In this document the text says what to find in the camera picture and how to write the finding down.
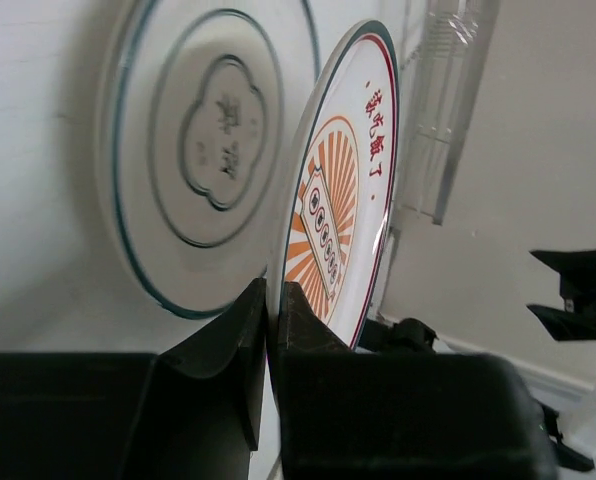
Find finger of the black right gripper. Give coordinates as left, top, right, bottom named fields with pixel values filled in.
left=527, top=303, right=596, bottom=342
left=530, top=250, right=596, bottom=300

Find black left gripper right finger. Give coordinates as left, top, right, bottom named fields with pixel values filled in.
left=276, top=283, right=558, bottom=479

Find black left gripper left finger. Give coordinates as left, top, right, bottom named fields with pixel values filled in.
left=0, top=278, right=267, bottom=479

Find white plate orange pattern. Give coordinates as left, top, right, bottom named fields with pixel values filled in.
left=266, top=20, right=399, bottom=346

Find white plate flower outline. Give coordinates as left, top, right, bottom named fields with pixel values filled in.
left=95, top=1, right=321, bottom=320

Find wire dish rack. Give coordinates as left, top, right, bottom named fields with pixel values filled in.
left=370, top=1, right=501, bottom=318

